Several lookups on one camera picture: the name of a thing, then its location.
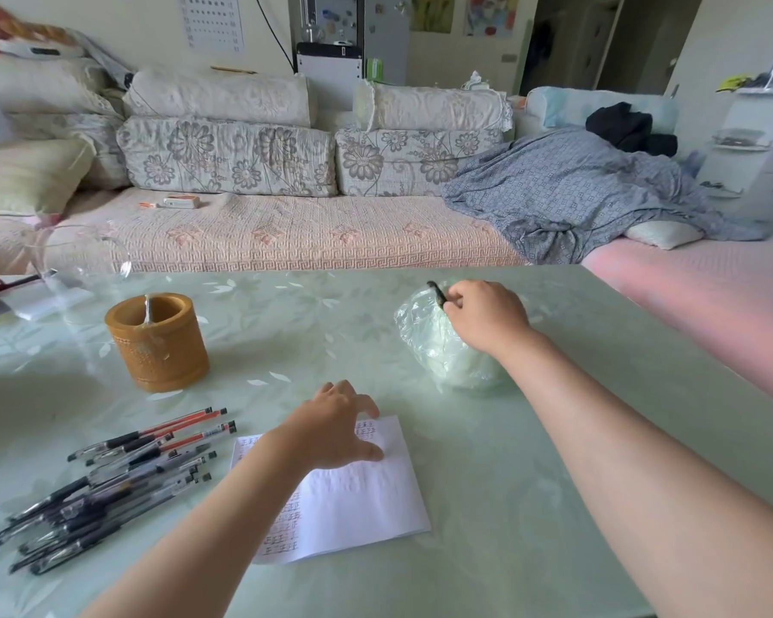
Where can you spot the silver rod in holder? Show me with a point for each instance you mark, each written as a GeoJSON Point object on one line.
{"type": "Point", "coordinates": [147, 312]}

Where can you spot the person's right hand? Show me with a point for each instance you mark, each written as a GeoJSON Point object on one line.
{"type": "Point", "coordinates": [489, 315]}

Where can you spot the black pen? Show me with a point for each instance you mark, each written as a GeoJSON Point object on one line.
{"type": "Point", "coordinates": [435, 291]}

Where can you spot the small white orange box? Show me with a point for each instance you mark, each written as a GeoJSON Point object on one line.
{"type": "Point", "coordinates": [181, 202]}

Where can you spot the cream bolster cushion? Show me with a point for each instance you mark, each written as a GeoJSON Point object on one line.
{"type": "Point", "coordinates": [431, 108]}
{"type": "Point", "coordinates": [219, 96]}

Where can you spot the colourful wall picture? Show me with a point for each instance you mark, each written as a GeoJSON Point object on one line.
{"type": "Point", "coordinates": [491, 14]}

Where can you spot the green bottle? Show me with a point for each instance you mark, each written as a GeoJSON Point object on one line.
{"type": "Point", "coordinates": [376, 69]}

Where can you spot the person's right forearm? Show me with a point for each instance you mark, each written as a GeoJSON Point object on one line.
{"type": "Point", "coordinates": [650, 495]}

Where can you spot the white tissue pack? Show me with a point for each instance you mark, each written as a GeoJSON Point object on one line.
{"type": "Point", "coordinates": [483, 83]}

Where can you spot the white black appliance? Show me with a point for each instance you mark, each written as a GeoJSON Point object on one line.
{"type": "Point", "coordinates": [328, 67]}

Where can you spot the person's right fingers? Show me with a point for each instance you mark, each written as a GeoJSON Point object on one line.
{"type": "Point", "coordinates": [456, 299]}

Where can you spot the yellow flower wall picture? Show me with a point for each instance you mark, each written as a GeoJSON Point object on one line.
{"type": "Point", "coordinates": [433, 11]}

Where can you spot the black garment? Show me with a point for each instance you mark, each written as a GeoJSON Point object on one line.
{"type": "Point", "coordinates": [625, 128]}

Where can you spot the wall calendar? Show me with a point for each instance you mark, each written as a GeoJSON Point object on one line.
{"type": "Point", "coordinates": [211, 22]}

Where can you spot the small white pillow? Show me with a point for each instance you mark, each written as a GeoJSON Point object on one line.
{"type": "Point", "coordinates": [663, 234]}

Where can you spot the pink covered sofa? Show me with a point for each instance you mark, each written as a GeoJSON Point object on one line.
{"type": "Point", "coordinates": [335, 231]}

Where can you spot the cream patterned cushion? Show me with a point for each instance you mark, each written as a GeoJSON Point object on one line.
{"type": "Point", "coordinates": [38, 83]}

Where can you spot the round bamboo pen holder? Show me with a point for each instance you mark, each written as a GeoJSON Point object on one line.
{"type": "Point", "coordinates": [158, 353]}

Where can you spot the pale yellow pillow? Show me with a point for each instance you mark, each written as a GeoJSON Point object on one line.
{"type": "Point", "coordinates": [26, 176]}

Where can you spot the person's left thumb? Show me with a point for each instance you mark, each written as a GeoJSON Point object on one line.
{"type": "Point", "coordinates": [370, 454]}

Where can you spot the clear glass bowl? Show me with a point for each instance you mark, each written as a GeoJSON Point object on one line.
{"type": "Point", "coordinates": [80, 257]}

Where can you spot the white notebook with writing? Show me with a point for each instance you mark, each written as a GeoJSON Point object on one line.
{"type": "Point", "coordinates": [361, 501]}

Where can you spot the blue grey patterned blanket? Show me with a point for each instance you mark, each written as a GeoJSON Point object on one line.
{"type": "Point", "coordinates": [567, 186]}

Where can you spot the white shelf unit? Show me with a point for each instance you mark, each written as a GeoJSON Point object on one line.
{"type": "Point", "coordinates": [757, 154]}

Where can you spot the large floral sofa cushion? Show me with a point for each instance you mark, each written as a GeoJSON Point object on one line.
{"type": "Point", "coordinates": [393, 162]}
{"type": "Point", "coordinates": [225, 157]}

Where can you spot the clear green plastic bag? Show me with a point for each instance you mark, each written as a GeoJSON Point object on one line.
{"type": "Point", "coordinates": [435, 353]}

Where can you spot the red orange fabric bundle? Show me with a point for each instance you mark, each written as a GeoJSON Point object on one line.
{"type": "Point", "coordinates": [19, 28]}

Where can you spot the grey refrigerator with magnets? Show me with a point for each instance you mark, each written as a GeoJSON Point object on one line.
{"type": "Point", "coordinates": [380, 32]}

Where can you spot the person's left forearm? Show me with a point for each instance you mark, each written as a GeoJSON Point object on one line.
{"type": "Point", "coordinates": [206, 540]}

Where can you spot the pile of black and red pens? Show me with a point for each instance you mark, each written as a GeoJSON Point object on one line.
{"type": "Point", "coordinates": [103, 489]}

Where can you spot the person's left hand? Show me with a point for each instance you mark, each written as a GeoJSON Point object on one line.
{"type": "Point", "coordinates": [332, 431]}

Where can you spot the light blue cushion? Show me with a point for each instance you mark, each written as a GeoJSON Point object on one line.
{"type": "Point", "coordinates": [567, 106]}

